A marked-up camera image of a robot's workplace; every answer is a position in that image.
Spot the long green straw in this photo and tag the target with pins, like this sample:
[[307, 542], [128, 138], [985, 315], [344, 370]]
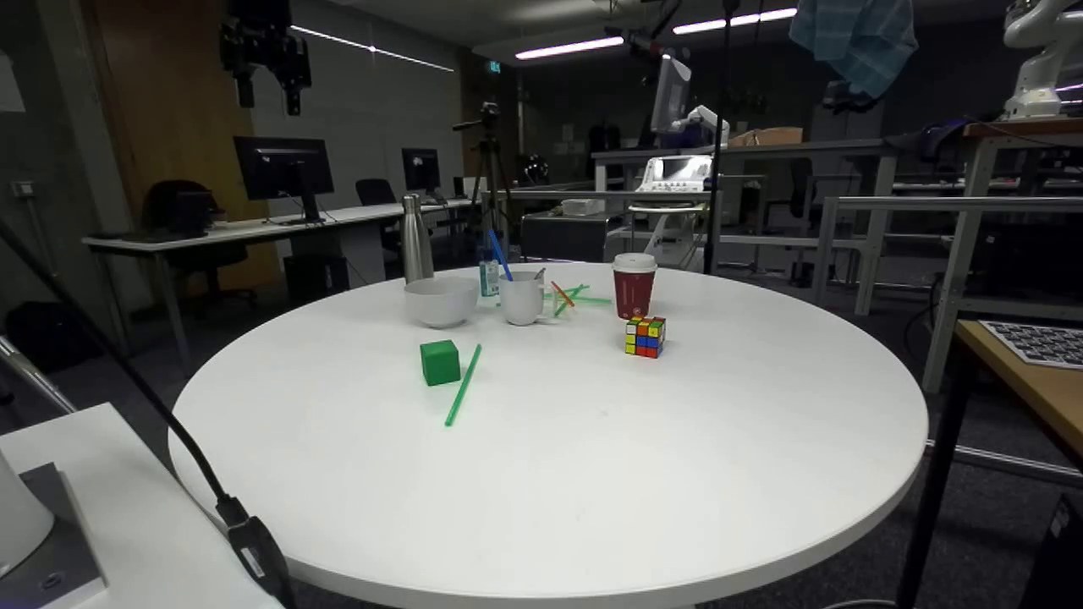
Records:
[[462, 388]]

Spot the white mug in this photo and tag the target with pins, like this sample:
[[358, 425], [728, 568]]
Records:
[[523, 303]]

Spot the thin green stick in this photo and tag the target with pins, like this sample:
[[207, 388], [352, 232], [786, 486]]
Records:
[[581, 293], [598, 303]]

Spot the green cube block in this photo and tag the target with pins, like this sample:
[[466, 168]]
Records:
[[441, 364]]

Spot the white bowl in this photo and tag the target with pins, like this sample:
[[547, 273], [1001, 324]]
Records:
[[441, 303]]

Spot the grey metal frame table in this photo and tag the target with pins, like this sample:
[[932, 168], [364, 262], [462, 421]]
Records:
[[789, 153]]

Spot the checkerboard calibration sheet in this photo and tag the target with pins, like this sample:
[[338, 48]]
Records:
[[1043, 342]]

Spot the black camera tripod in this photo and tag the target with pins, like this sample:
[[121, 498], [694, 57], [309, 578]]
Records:
[[488, 147]]

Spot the stainless steel bottle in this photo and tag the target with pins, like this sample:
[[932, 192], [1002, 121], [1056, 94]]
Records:
[[418, 242]]

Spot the grey mounting plate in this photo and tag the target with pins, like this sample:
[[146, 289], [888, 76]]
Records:
[[61, 564]]

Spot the green exit sign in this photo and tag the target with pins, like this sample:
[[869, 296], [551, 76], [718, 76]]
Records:
[[493, 66]]

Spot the black office chair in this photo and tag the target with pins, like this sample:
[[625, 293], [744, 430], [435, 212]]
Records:
[[180, 222], [377, 189]]

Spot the blue checked cloth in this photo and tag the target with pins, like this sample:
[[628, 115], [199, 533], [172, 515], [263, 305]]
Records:
[[858, 44]]

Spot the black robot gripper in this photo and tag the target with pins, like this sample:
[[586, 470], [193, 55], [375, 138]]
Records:
[[264, 35]]

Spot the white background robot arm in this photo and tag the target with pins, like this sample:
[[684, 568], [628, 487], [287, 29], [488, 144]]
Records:
[[1043, 55]]

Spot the thin red stick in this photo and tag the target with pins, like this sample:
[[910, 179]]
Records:
[[555, 289]]

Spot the white rail frame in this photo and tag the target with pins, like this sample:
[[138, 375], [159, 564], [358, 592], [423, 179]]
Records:
[[901, 205]]

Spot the white office desk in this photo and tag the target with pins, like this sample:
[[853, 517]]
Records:
[[259, 223]]

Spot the black backpack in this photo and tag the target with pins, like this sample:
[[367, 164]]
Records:
[[50, 336]]

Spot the wooden side table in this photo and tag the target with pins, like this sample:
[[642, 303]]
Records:
[[1043, 391]]

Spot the rubik's cube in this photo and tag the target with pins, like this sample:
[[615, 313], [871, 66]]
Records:
[[644, 336]]

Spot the black computer monitor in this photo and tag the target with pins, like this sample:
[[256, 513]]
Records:
[[420, 169], [282, 168]]

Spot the white robot platform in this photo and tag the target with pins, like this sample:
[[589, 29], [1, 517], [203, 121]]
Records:
[[146, 508]]

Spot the red cup with white lid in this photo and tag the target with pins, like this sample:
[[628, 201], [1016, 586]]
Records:
[[634, 289]]

